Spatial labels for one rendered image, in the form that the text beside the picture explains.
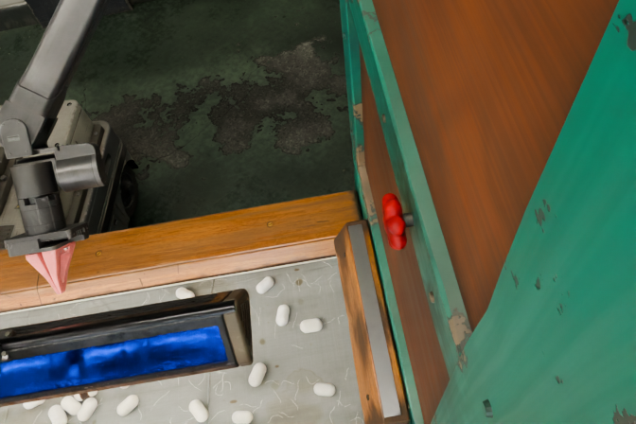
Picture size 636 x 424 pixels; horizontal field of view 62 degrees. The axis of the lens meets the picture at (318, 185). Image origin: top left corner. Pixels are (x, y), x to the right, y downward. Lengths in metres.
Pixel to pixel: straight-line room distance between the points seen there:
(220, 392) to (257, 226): 0.28
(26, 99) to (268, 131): 1.33
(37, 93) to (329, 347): 0.58
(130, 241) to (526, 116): 0.89
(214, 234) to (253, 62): 1.47
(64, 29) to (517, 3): 0.75
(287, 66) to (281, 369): 1.62
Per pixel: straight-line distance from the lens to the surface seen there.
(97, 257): 1.04
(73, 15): 0.87
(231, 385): 0.90
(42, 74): 0.87
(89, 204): 1.68
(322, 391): 0.85
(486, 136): 0.24
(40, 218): 0.88
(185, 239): 0.98
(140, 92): 2.41
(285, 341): 0.89
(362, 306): 0.77
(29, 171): 0.88
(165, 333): 0.55
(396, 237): 0.38
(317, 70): 2.27
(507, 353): 0.23
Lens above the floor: 1.59
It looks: 57 degrees down
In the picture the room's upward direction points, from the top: 11 degrees counter-clockwise
